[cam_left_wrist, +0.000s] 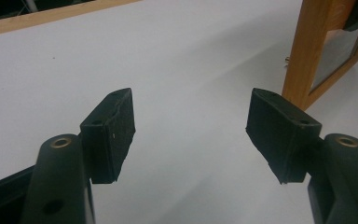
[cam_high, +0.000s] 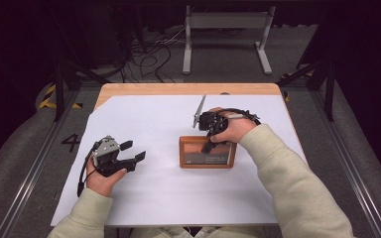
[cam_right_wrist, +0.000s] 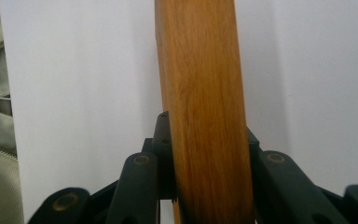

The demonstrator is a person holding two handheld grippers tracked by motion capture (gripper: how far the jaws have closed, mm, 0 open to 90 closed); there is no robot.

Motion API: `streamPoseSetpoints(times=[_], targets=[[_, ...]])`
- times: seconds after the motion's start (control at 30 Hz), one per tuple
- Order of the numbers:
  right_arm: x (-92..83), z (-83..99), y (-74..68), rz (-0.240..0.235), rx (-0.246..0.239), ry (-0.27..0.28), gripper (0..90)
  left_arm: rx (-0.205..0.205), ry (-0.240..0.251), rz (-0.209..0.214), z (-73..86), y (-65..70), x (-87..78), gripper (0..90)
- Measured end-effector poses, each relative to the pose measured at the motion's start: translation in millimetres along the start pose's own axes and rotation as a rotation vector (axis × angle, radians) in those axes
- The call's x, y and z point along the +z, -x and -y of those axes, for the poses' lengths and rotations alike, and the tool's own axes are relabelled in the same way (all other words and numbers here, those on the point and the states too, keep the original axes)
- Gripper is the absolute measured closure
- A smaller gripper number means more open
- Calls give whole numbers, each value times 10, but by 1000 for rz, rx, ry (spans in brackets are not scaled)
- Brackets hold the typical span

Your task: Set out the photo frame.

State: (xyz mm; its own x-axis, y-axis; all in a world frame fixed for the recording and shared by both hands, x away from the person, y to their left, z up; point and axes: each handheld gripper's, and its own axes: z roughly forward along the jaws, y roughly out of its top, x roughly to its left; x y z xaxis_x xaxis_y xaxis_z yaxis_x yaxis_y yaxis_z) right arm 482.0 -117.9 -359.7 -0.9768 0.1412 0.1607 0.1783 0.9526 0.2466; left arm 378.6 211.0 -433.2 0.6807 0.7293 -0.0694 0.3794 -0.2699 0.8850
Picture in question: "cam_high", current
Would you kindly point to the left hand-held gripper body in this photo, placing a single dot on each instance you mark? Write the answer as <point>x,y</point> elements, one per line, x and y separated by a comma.
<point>109,163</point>

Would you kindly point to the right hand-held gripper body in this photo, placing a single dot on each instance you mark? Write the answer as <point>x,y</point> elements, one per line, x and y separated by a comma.
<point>213,122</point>

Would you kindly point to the person's left hand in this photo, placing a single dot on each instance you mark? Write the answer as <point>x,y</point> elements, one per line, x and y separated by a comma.
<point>103,185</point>

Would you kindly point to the person's right hand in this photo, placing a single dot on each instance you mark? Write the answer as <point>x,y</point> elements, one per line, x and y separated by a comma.
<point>236,127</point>

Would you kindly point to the white table sheet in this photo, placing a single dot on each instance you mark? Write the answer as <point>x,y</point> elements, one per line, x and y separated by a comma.
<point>158,125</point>

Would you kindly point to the light wooden table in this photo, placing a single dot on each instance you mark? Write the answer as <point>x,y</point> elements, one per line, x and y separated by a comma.
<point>185,89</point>

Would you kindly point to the yellow black hazard tape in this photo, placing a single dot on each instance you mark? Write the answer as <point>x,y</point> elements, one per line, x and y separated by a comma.
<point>287,96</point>
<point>48,99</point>

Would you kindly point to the person's left leg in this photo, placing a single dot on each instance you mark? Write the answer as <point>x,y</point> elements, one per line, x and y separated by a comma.
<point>165,233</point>

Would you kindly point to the person's leg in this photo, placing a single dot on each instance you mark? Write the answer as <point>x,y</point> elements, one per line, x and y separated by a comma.
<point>165,233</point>
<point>231,233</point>

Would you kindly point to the black metal stand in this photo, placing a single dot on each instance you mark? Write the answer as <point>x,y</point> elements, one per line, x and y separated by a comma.
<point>59,89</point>
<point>329,92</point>

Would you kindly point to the person's right leg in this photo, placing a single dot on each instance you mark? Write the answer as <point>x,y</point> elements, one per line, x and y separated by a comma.
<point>231,233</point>

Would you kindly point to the white metal stand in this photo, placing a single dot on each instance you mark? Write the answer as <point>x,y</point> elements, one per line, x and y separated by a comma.
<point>228,20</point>

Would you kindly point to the aluminium floor rail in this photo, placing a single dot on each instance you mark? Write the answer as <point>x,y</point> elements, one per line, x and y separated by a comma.
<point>29,185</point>
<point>354,165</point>

